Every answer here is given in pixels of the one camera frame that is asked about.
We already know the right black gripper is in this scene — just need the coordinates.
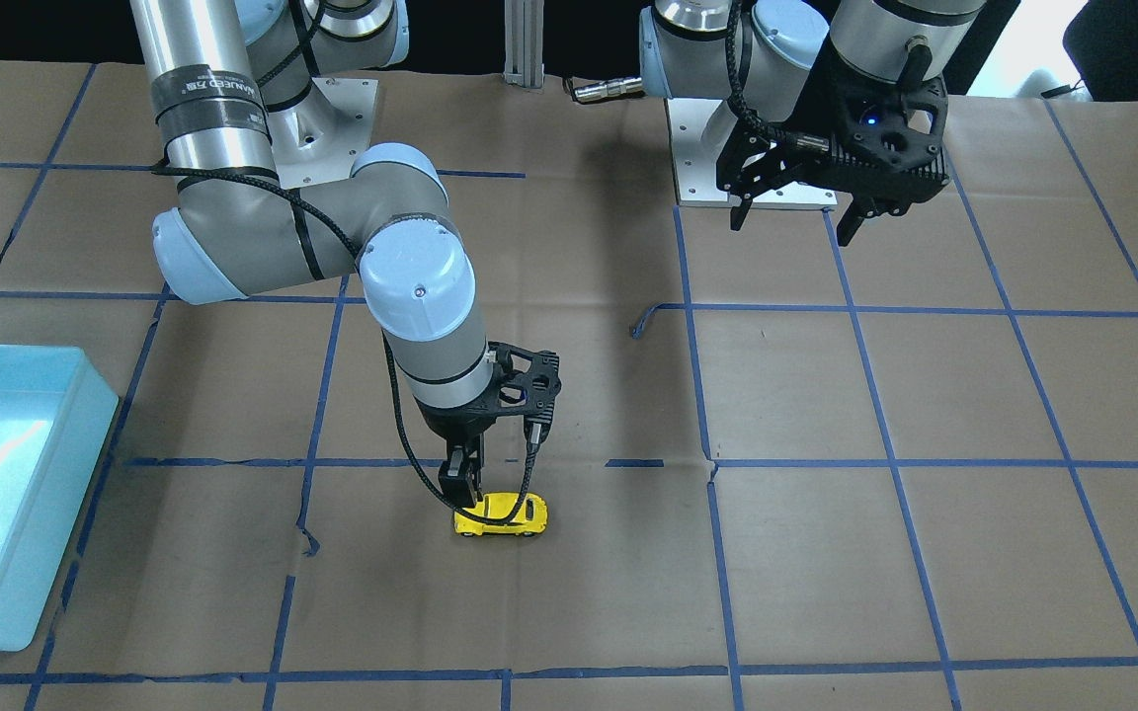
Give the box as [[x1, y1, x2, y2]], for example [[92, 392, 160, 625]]
[[419, 342, 563, 509]]

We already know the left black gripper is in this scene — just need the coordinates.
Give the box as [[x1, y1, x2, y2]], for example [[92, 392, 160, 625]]
[[717, 39, 951, 246]]

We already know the yellow beetle toy car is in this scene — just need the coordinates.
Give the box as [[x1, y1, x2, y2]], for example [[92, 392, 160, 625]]
[[453, 491, 549, 539]]

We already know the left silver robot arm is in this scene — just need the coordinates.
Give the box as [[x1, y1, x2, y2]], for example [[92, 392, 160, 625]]
[[638, 1, 984, 247]]

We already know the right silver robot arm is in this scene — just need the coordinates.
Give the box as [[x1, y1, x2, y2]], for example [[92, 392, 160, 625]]
[[131, 1, 560, 520]]

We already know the brown paper table cover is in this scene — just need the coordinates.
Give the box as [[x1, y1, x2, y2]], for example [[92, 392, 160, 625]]
[[0, 63, 1138, 710]]

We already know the light blue plastic bin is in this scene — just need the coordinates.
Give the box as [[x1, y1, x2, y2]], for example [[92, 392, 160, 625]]
[[0, 344, 119, 652]]

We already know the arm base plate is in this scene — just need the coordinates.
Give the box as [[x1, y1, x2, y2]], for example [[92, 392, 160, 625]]
[[666, 99, 838, 210], [269, 77, 379, 190]]

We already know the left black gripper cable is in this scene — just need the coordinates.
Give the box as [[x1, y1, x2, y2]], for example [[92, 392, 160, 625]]
[[721, 0, 931, 149]]

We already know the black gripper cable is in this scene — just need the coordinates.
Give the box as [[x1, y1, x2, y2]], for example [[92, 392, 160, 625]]
[[149, 0, 542, 526], [721, 0, 931, 149]]

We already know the silver cable connector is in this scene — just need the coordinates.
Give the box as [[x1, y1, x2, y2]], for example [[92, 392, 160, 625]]
[[563, 77, 645, 105]]

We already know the aluminium frame post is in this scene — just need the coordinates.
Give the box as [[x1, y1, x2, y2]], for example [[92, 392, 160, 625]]
[[502, 0, 545, 91]]

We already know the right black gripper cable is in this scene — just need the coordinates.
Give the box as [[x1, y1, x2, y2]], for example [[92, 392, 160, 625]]
[[149, 0, 542, 526]]

